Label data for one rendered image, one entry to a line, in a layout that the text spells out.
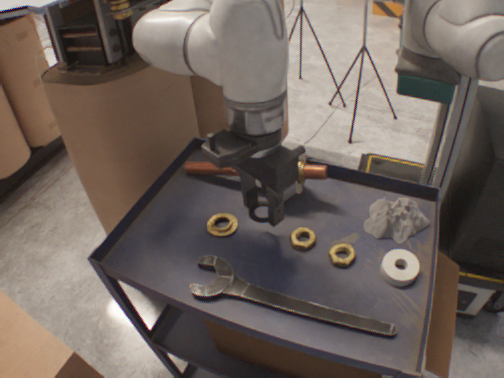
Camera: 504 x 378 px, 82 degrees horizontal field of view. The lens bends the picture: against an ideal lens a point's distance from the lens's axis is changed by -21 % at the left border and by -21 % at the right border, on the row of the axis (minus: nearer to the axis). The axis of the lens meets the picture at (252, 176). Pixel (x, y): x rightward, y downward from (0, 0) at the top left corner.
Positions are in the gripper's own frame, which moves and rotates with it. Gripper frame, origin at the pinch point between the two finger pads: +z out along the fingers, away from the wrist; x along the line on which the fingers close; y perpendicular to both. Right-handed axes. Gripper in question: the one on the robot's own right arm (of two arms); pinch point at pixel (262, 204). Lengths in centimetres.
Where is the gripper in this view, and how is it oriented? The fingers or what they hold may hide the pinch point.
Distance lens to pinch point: 65.6
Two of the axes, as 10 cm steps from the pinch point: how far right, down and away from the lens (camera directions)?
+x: -6.7, -4.4, 6.0
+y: 7.4, -4.7, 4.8
